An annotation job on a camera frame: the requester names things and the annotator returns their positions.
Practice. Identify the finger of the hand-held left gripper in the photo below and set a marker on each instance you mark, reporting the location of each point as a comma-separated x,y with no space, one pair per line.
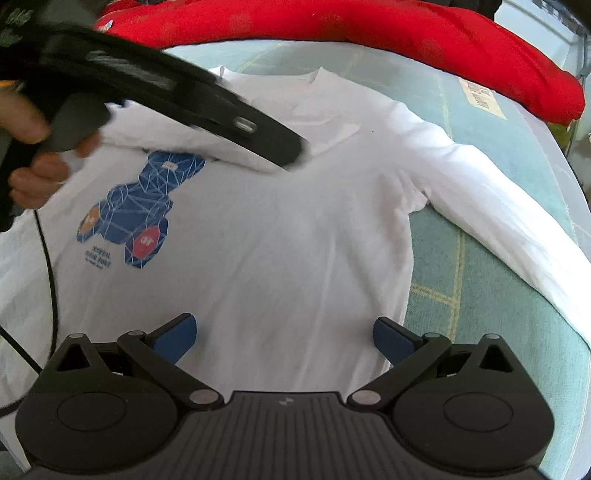
288,147

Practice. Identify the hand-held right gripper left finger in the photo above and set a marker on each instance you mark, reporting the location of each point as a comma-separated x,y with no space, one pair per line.
175,339

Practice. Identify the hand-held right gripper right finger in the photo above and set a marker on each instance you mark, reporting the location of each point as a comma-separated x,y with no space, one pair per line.
392,341

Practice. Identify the white printed long-sleeve shirt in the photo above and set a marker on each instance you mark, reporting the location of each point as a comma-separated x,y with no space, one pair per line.
277,254

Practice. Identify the person's left hand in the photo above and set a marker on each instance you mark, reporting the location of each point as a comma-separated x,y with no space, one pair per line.
32,184

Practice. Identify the red quilt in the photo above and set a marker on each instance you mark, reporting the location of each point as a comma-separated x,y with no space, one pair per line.
369,32

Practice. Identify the yellow-green plastic bag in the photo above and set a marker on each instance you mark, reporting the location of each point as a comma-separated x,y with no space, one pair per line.
561,136

